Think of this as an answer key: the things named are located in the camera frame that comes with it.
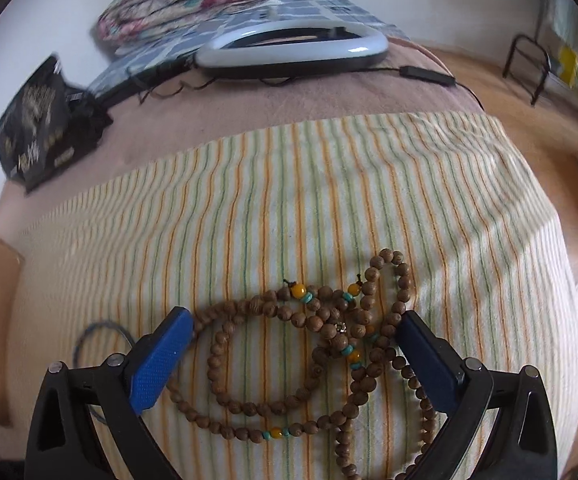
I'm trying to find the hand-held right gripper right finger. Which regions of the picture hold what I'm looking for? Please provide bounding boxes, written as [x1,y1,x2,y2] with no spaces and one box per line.
[396,311,559,480]

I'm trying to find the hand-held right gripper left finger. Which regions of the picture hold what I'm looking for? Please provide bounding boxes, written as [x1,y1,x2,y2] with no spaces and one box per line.
[25,306,195,480]

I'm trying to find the wooden bead necklace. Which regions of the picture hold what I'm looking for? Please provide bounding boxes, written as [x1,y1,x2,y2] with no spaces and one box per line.
[166,249,442,480]

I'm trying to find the dark thin bangle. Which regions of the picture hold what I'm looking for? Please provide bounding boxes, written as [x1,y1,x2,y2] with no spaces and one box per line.
[74,320,138,362]

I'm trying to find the striped cream cloth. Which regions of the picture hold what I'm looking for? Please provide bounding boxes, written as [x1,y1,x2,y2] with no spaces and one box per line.
[6,112,578,480]

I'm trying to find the brown blanket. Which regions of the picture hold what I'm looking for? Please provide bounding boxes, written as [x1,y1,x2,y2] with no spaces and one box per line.
[0,35,486,243]

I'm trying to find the black snack bag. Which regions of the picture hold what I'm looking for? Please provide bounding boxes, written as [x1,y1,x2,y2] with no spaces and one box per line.
[0,55,114,195]

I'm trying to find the black clothes rack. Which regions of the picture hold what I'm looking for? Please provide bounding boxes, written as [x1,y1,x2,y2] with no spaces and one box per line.
[502,0,578,122]

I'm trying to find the yellow box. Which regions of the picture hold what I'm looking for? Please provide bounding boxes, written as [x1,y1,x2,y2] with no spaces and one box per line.
[558,46,578,97]

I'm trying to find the blue checked bedsheet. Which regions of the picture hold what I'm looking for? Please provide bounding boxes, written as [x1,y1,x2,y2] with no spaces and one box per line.
[89,0,396,97]

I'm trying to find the striped hanging cloth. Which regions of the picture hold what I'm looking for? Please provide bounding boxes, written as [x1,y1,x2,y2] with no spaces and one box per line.
[544,0,578,47]

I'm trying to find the black ring light cable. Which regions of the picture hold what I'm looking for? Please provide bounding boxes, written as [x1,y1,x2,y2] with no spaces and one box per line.
[259,62,486,112]

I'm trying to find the white ring light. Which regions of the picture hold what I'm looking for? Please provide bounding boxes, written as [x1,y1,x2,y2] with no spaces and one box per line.
[89,19,389,111]

